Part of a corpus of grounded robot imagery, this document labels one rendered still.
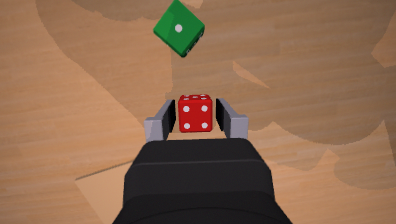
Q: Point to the red die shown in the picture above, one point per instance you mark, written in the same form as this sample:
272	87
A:
195	113

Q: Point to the green die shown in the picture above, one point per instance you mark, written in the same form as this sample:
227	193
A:
179	28

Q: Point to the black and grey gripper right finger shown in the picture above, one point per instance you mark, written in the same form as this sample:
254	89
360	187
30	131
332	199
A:
234	125

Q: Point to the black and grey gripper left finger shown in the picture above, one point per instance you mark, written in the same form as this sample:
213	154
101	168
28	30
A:
159	126

